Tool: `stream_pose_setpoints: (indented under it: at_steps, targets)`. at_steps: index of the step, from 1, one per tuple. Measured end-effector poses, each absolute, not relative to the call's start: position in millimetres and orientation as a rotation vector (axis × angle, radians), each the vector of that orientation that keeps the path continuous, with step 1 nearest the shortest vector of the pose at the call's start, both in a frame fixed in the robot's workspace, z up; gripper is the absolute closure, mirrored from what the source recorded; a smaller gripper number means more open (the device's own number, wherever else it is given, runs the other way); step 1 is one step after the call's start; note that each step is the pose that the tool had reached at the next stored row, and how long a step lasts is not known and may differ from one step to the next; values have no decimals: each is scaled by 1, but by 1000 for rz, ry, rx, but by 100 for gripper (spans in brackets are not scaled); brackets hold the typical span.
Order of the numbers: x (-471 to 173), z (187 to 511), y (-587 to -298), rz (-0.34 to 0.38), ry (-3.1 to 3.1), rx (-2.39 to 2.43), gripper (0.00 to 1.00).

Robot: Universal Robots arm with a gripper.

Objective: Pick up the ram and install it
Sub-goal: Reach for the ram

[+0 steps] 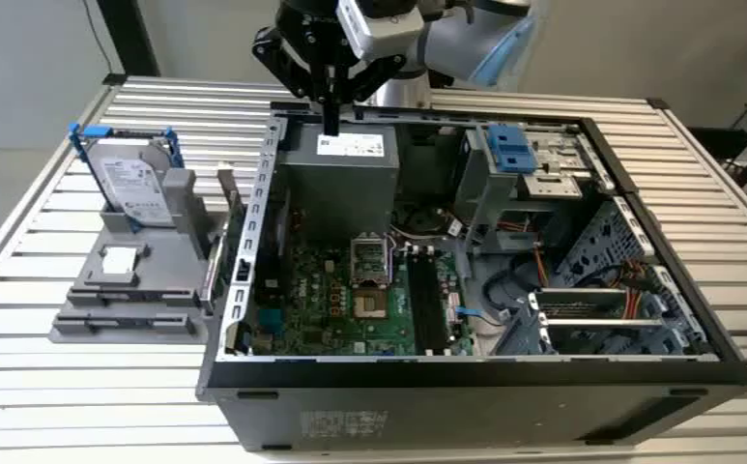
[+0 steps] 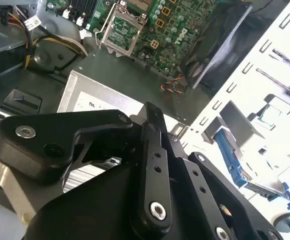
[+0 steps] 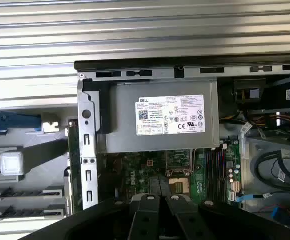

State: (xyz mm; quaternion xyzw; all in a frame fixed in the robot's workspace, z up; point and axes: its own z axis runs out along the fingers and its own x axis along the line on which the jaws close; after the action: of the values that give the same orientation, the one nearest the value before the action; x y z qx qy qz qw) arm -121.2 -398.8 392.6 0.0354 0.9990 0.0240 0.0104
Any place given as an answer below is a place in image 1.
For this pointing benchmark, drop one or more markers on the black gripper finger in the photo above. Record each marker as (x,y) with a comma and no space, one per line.
(293,77)
(366,79)

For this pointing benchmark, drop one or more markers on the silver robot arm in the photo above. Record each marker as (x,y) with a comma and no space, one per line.
(457,43)

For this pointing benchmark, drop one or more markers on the black RAM slot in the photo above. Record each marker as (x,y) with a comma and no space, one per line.
(418,299)
(425,299)
(441,299)
(433,299)

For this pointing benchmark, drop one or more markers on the grey power supply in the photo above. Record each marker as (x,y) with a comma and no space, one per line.
(334,193)

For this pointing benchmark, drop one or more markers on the blue plastic drive latch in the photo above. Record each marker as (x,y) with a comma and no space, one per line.
(509,145)

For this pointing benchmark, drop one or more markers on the round black speaker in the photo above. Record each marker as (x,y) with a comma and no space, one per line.
(426,218)

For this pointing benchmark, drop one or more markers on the green graphics card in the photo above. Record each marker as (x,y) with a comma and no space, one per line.
(234,227)

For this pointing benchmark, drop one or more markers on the hard disk in blue carrier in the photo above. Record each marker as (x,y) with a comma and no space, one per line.
(132,183)

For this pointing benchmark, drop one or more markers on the silver drive cage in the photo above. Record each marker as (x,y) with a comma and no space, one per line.
(554,188)

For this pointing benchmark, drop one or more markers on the thin locking lever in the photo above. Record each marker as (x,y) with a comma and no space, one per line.
(389,263)

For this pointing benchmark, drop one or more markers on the grey parts rack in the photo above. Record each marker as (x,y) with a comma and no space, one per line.
(154,270)

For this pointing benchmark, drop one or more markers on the CPU socket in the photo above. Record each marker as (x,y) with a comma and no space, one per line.
(372,303)

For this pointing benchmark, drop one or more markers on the silver CPU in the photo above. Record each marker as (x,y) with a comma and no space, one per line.
(118,261)

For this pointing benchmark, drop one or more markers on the green motherboard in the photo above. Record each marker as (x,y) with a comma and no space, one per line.
(322,309)

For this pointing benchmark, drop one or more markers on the metal disk bay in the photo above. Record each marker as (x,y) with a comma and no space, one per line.
(605,323)

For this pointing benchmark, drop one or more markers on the black PC case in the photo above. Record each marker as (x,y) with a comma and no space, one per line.
(412,415)

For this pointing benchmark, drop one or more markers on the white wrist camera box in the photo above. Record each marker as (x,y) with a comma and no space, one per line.
(380,29)

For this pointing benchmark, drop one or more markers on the black post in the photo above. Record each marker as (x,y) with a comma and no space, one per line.
(132,43)

